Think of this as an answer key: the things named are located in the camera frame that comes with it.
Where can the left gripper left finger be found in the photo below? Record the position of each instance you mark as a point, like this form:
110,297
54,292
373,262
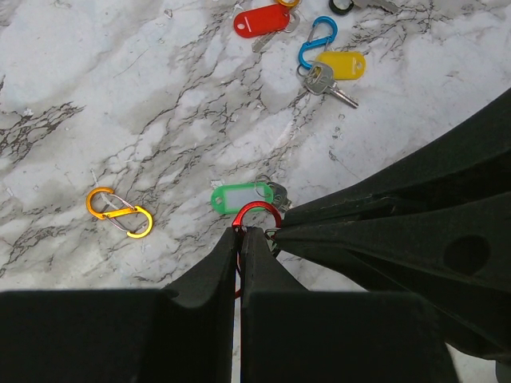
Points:
180,333

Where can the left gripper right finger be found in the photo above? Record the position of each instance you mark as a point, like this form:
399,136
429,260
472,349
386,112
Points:
291,334

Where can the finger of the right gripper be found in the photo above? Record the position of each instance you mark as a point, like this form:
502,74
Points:
435,223

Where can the orange carabiner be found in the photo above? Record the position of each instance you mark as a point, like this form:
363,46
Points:
288,3
111,216

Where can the green tag key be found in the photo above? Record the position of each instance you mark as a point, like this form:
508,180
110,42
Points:
230,198

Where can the yellow tag key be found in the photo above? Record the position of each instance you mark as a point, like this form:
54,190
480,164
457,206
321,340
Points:
330,67

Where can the black carabiner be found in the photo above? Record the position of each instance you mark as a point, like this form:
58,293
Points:
341,7

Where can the red tag key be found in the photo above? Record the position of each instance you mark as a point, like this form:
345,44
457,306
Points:
264,23

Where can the black tag key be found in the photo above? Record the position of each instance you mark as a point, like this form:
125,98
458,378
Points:
269,235

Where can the blue tag key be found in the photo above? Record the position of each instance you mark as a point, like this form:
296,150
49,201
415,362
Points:
384,4

